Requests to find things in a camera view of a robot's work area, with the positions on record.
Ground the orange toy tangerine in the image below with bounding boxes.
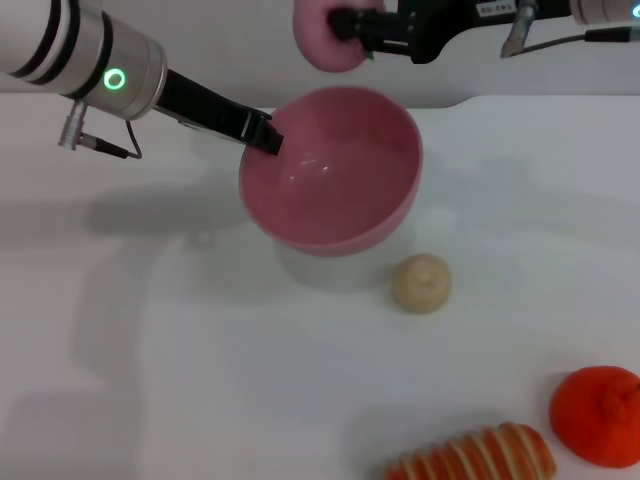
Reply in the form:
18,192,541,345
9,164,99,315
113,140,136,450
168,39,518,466
549,365,640,470

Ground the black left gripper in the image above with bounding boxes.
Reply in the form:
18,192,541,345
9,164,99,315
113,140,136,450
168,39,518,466
156,68,285,157

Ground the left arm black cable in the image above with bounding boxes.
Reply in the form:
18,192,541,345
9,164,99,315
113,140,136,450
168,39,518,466
57,101,144,162

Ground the pink plastic bowl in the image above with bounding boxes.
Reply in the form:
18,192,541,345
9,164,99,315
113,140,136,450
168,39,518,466
238,86,425,259

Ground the striped orange toy bread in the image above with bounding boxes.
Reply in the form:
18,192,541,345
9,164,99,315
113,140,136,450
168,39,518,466
382,422,558,480

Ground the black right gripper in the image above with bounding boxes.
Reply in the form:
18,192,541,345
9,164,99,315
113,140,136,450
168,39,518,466
327,0,576,65

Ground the pink toy peach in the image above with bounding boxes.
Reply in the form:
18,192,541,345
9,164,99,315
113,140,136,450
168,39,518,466
293,0,375,74

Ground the beige toy bun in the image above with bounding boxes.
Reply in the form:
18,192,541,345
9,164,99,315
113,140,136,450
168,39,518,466
390,253,454,316

